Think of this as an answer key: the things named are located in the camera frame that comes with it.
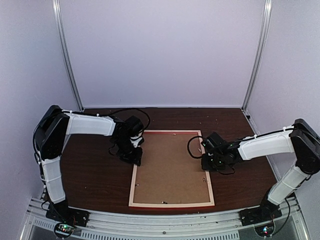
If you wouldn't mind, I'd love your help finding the left circuit board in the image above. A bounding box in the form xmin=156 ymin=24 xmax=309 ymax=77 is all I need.
xmin=53 ymin=222 xmax=75 ymax=238

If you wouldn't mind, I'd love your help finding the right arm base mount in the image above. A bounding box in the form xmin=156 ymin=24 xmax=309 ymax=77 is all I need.
xmin=239 ymin=199 xmax=283 ymax=226

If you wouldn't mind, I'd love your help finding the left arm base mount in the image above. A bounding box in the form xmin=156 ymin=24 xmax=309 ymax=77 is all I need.
xmin=45 ymin=200 xmax=90 ymax=227

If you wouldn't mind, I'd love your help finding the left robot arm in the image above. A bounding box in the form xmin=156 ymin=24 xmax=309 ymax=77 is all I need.
xmin=32 ymin=105 xmax=147 ymax=222

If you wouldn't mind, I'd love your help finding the red wooden picture frame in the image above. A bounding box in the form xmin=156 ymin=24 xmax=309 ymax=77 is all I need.
xmin=128 ymin=129 xmax=216 ymax=208

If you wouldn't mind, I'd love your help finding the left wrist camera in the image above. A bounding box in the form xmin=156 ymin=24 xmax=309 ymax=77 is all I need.
xmin=124 ymin=115 xmax=144 ymax=137

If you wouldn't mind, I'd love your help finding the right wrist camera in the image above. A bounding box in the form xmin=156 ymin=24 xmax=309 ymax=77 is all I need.
xmin=201 ymin=132 xmax=226 ymax=152

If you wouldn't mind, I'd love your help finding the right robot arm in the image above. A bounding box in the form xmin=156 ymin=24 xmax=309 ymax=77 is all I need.
xmin=200 ymin=118 xmax=320 ymax=221

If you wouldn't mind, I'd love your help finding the aluminium front rail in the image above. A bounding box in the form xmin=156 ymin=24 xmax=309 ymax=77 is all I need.
xmin=18 ymin=194 xmax=311 ymax=240

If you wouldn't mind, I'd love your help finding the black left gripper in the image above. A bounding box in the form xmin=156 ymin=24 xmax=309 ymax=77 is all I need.
xmin=113 ymin=136 xmax=143 ymax=166

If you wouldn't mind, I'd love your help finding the circuit board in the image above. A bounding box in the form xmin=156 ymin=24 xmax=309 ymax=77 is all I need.
xmin=53 ymin=222 xmax=75 ymax=238
xmin=254 ymin=223 xmax=275 ymax=238

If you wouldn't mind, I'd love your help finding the right circuit board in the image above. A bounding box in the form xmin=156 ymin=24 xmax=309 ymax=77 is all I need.
xmin=254 ymin=223 xmax=275 ymax=238

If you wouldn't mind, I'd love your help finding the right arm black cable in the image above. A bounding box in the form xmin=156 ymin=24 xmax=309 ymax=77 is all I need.
xmin=186 ymin=136 xmax=205 ymax=160

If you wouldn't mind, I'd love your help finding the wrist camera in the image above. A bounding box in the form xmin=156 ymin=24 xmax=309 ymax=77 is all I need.
xmin=124 ymin=115 xmax=144 ymax=137
xmin=201 ymin=132 xmax=226 ymax=152

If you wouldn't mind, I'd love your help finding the right aluminium corner post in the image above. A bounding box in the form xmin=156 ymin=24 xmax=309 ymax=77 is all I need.
xmin=241 ymin=0 xmax=273 ymax=112

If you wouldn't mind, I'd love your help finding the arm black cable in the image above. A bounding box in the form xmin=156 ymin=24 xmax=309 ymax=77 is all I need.
xmin=186 ymin=136 xmax=205 ymax=160
xmin=97 ymin=107 xmax=152 ymax=133

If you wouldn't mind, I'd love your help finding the left aluminium corner post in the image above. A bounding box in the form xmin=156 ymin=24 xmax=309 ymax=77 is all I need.
xmin=52 ymin=0 xmax=84 ymax=112

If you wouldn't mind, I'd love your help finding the aluminium corner post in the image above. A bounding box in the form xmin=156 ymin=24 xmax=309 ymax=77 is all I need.
xmin=52 ymin=0 xmax=84 ymax=112
xmin=241 ymin=0 xmax=273 ymax=112

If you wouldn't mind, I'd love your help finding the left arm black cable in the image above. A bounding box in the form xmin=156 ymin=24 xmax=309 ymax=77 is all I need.
xmin=97 ymin=107 xmax=152 ymax=133

